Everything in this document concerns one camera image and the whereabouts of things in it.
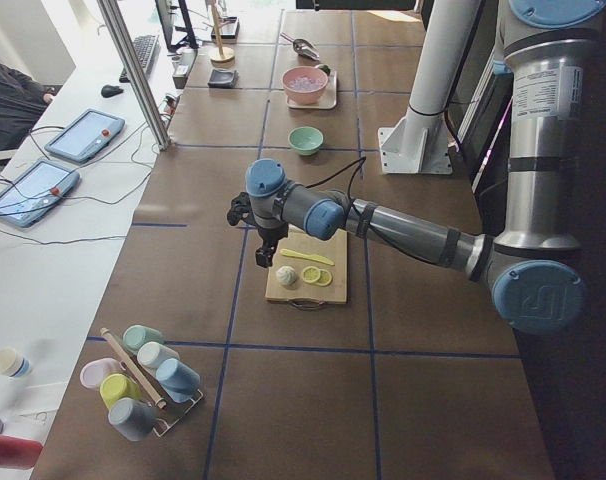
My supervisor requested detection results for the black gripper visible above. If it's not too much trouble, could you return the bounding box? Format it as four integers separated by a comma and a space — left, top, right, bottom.
255, 224, 288, 268

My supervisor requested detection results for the steel ice scoop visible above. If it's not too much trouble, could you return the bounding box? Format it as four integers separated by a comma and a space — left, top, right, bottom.
280, 32, 320, 62

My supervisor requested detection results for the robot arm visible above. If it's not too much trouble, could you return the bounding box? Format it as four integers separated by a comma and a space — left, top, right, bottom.
227, 1, 605, 335

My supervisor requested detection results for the mint green bowl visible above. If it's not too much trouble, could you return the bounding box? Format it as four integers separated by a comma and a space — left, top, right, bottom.
288, 126, 324, 156

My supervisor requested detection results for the pink bowl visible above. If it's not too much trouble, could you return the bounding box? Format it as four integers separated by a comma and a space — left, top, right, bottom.
282, 66, 329, 105

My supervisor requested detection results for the clear ice cubes pile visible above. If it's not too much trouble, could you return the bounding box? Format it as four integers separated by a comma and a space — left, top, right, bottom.
286, 76, 326, 93

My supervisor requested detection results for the white steamed bun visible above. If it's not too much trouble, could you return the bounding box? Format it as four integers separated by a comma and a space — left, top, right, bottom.
275, 265, 298, 287

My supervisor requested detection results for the upper lemon slice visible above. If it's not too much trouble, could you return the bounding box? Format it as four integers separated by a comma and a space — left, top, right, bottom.
301, 265, 321, 284

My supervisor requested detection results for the yellow plastic knife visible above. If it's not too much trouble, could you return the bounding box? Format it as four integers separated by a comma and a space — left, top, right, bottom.
279, 248, 335, 266

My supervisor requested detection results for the bamboo cutting board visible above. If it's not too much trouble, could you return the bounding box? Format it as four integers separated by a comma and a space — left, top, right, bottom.
265, 227, 348, 304

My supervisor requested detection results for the white cup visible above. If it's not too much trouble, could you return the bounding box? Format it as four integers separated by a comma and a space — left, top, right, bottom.
137, 341, 180, 371

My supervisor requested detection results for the blue cup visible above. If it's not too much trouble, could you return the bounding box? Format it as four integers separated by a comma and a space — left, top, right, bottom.
155, 358, 201, 403

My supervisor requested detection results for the mint green cup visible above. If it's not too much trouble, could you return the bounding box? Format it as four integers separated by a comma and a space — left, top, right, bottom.
122, 324, 165, 354

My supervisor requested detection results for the cream plastic tray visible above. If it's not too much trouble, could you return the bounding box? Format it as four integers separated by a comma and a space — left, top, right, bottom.
285, 71, 338, 110

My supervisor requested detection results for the yellow cup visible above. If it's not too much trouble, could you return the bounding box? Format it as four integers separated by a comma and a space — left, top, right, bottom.
99, 373, 142, 409

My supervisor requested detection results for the green lime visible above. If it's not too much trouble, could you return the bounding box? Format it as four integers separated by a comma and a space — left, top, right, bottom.
316, 64, 331, 76

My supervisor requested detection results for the wooden mug tree stand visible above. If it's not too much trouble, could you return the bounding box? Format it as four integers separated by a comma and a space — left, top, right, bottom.
208, 0, 235, 64

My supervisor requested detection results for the pink cup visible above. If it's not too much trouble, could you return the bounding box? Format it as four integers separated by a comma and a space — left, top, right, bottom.
79, 357, 122, 390

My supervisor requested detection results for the grey cup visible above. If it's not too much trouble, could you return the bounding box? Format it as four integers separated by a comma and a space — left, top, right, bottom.
108, 397, 156, 441

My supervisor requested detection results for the far teach pendant tablet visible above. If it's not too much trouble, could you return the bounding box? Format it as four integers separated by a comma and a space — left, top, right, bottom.
45, 109, 125, 164

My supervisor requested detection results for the teach pendant tablet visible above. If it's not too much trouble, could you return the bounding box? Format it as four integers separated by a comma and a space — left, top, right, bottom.
0, 158, 80, 228
45, 109, 125, 164

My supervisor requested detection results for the black computer mouse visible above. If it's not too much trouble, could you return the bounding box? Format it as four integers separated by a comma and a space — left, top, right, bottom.
100, 85, 124, 98

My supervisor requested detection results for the black glass tray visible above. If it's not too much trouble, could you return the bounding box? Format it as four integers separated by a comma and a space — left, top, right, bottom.
210, 16, 240, 41

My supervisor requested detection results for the black keyboard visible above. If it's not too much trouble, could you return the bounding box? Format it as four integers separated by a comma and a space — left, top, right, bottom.
132, 35, 159, 76

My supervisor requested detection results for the near teach pendant tablet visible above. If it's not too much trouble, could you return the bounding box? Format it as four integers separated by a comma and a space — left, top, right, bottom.
0, 158, 80, 228

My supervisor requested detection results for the paper cup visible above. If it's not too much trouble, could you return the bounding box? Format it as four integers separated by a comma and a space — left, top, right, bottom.
0, 348, 31, 378

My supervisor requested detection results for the red bottle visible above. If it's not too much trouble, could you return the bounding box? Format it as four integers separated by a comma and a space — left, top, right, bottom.
0, 434, 43, 470

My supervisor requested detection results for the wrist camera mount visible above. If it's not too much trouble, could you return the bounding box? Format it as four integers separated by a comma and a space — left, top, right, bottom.
227, 192, 256, 226

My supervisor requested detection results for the white wire cup rack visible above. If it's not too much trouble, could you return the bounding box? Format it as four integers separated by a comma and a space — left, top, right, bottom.
141, 389, 204, 437

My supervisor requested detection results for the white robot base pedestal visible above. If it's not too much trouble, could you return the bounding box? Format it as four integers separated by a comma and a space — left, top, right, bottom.
378, 0, 481, 175

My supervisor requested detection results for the aluminium frame post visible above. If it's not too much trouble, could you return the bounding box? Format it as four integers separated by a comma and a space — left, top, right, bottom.
97, 0, 170, 151

